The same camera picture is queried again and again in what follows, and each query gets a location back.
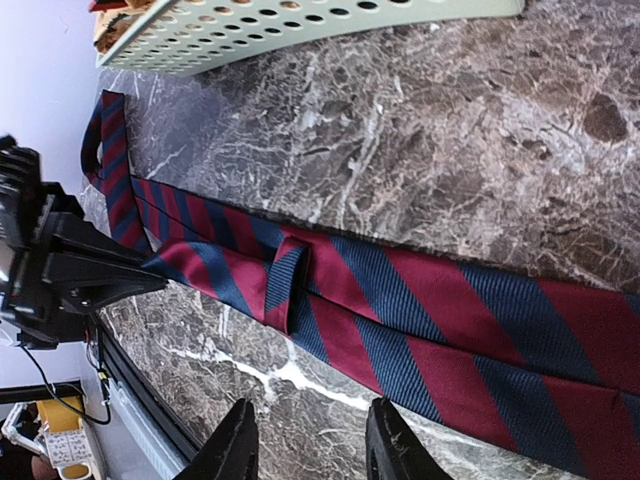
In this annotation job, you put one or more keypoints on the red navy striped tie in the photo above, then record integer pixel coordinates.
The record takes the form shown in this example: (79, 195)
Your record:
(544, 368)

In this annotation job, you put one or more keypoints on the yellow insect print tie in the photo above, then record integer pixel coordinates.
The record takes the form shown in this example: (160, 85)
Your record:
(114, 18)

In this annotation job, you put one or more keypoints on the black front rail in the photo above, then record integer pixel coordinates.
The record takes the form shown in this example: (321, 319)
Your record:
(122, 368)

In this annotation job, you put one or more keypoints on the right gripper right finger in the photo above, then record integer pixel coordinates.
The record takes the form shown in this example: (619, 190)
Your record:
(393, 451)

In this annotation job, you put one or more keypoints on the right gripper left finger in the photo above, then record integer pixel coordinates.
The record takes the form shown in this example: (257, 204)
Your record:
(231, 452)

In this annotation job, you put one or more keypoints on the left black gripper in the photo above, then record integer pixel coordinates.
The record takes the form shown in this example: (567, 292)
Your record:
(56, 268)

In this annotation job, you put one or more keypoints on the white slotted cable duct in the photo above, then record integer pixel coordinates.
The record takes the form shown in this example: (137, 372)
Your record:
(143, 450)

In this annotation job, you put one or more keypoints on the green perforated plastic basket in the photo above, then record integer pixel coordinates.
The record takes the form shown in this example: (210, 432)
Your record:
(185, 38)

